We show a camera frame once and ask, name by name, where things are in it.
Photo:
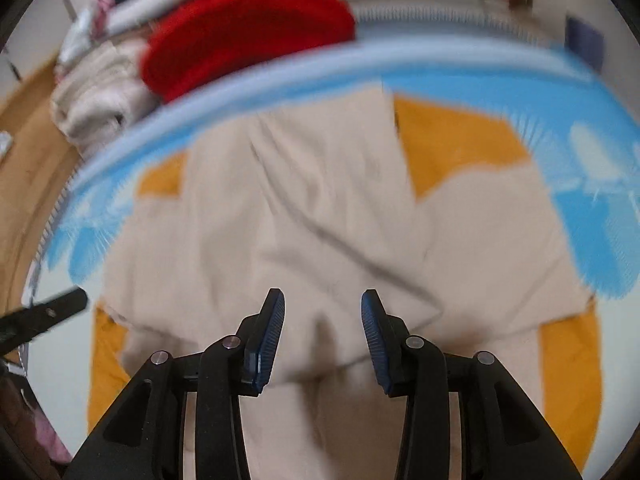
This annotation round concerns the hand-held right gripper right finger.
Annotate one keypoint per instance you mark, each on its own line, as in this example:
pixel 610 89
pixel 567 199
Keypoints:
pixel 375 342

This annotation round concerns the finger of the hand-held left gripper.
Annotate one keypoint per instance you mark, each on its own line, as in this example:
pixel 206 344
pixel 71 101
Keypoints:
pixel 50 310

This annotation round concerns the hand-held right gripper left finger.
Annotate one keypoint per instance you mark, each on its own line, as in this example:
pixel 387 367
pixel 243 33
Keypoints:
pixel 265 342

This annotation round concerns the beige and orange hooded jacket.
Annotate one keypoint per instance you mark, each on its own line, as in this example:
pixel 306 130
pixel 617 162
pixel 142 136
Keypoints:
pixel 310 240

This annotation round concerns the person's left forearm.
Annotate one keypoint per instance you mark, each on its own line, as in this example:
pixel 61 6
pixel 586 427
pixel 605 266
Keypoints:
pixel 30 425

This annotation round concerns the wooden headboard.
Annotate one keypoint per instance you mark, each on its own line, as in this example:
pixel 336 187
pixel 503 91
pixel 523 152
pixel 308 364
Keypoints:
pixel 30 185

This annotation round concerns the cream folded fleece blanket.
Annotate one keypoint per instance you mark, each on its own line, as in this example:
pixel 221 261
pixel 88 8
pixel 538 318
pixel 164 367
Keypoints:
pixel 100 95

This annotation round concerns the blue printed bed mat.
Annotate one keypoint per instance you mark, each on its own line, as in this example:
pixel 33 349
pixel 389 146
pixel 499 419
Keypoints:
pixel 590 170

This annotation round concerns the pink and white cloth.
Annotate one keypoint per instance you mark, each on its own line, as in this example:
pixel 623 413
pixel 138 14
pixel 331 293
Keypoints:
pixel 85 25

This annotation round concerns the white wardrobe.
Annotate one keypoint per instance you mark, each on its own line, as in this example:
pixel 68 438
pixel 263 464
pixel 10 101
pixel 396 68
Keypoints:
pixel 45 20

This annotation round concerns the red folded blanket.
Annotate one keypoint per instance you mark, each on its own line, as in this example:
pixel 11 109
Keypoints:
pixel 250 35

